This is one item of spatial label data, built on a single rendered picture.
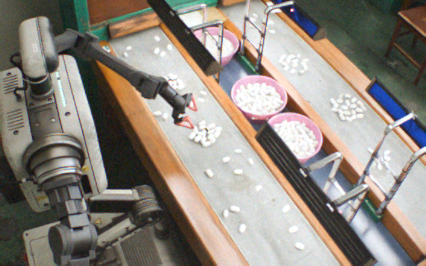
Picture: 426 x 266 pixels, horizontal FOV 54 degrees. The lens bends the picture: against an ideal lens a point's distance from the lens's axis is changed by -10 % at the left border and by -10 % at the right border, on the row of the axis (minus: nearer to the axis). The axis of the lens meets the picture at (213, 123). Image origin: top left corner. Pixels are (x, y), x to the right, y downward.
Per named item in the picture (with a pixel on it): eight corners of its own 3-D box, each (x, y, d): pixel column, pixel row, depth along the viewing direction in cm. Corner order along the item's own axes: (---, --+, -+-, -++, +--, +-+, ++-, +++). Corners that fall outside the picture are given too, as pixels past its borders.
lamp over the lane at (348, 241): (358, 276, 129) (366, 267, 124) (253, 137, 164) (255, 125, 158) (376, 263, 132) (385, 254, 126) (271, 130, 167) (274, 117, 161)
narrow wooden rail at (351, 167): (414, 267, 171) (426, 256, 162) (208, 23, 272) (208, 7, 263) (423, 261, 173) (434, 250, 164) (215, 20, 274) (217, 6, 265)
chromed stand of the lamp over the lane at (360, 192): (303, 268, 169) (334, 210, 135) (275, 230, 180) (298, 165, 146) (339, 246, 175) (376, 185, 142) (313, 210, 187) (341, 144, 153)
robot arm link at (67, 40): (61, 45, 189) (69, 24, 186) (87, 57, 191) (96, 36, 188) (22, 61, 146) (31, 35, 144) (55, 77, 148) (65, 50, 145)
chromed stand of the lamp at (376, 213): (376, 223, 183) (416, 161, 149) (349, 190, 194) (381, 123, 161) (404, 204, 190) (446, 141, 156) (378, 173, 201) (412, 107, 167)
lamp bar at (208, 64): (206, 77, 183) (207, 64, 178) (145, 1, 218) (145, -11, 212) (224, 71, 186) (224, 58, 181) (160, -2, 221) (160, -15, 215)
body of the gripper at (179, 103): (173, 119, 180) (161, 108, 176) (178, 101, 187) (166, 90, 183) (186, 114, 177) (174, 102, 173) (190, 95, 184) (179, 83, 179)
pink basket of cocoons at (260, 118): (263, 137, 212) (266, 124, 205) (218, 109, 222) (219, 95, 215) (294, 106, 226) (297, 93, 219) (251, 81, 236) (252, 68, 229)
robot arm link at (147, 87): (73, 54, 186) (82, 30, 183) (81, 55, 191) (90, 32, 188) (144, 102, 171) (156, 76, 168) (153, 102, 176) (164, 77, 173)
